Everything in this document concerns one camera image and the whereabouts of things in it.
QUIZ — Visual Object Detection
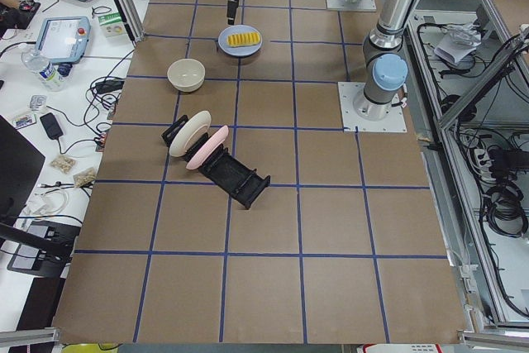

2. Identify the blue plate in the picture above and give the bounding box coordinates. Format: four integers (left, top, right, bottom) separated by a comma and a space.
217, 25, 263, 57

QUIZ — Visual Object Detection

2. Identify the cream plate in rack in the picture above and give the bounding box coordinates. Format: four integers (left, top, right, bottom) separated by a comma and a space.
169, 110, 212, 157

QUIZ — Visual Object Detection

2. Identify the pink plate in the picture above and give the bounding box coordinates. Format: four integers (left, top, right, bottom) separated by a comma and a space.
186, 126, 229, 170

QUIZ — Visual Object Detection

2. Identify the black plate rack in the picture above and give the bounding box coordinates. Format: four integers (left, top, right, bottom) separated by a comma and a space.
161, 121, 271, 209

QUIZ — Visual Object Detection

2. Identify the cream bowl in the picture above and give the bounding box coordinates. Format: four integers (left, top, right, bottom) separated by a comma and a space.
167, 58, 206, 93

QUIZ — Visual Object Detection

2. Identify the green white box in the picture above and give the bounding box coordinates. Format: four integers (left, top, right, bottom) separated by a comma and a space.
98, 12, 126, 37

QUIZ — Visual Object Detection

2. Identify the plastic water bottle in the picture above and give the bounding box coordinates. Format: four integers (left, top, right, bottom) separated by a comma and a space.
21, 47, 64, 92

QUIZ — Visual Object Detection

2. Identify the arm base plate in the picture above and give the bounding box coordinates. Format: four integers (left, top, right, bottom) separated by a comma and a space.
326, 0, 376, 12
337, 82, 407, 133

